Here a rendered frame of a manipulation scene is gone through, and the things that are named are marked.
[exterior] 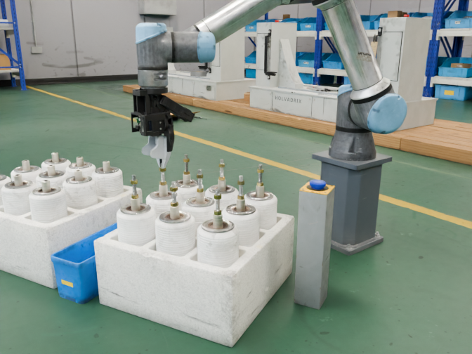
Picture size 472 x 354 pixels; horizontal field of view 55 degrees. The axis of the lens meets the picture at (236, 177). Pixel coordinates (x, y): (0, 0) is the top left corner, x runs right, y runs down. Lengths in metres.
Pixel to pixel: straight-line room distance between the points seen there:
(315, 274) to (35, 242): 0.75
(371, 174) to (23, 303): 1.07
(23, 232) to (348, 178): 0.96
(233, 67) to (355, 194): 3.30
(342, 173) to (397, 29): 1.84
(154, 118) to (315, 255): 0.52
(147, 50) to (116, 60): 6.77
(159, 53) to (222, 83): 3.41
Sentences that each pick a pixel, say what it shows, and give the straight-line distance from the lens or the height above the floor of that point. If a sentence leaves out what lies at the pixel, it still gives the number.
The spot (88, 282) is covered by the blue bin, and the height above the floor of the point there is 0.05.
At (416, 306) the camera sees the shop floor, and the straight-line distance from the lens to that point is 1.30.
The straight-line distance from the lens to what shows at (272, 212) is 1.22.
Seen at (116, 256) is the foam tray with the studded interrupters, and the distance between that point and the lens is 1.15.
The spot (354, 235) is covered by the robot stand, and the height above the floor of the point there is 0.06.
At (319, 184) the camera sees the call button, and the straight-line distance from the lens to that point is 1.10.
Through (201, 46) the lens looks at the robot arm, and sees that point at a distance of 1.15.
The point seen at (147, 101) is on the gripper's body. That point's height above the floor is 0.51.
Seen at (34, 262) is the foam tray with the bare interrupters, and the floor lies 0.07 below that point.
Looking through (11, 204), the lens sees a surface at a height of 0.21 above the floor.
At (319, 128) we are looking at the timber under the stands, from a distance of 3.40.
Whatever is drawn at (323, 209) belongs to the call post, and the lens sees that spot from 1.10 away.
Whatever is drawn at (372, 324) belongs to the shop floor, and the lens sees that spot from 1.20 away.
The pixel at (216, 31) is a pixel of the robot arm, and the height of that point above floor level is 0.68.
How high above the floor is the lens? 0.66
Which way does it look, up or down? 17 degrees down
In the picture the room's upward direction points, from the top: straight up
